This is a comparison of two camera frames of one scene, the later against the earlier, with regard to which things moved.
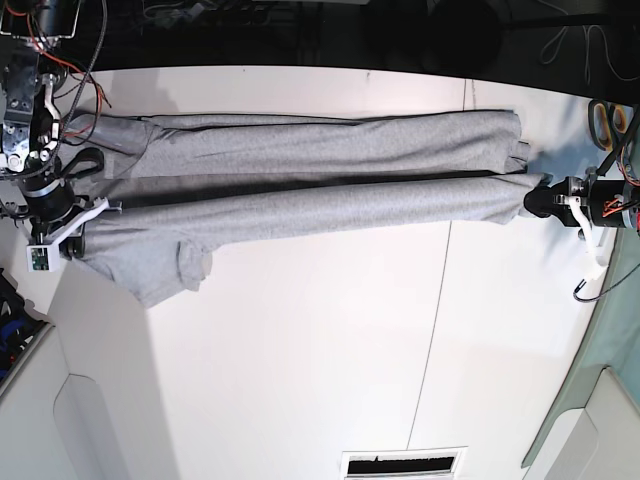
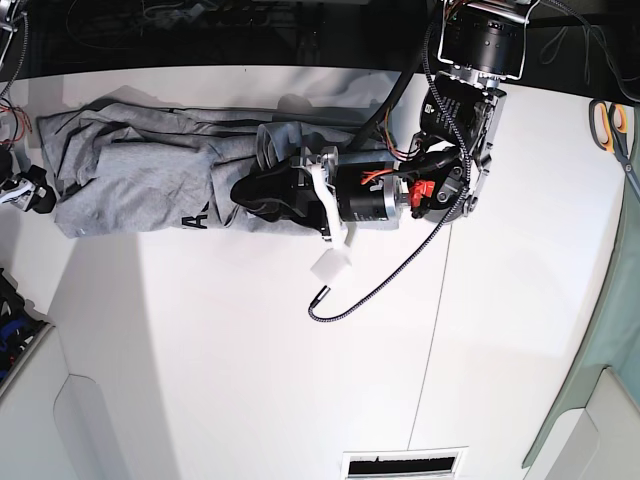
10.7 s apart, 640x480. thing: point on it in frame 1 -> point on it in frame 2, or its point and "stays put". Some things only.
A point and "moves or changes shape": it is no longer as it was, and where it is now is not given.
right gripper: (607, 203) -> (359, 188)
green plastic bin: (614, 339) stays put
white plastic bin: (54, 425) stays put
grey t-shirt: (186, 182) moves or changes shape
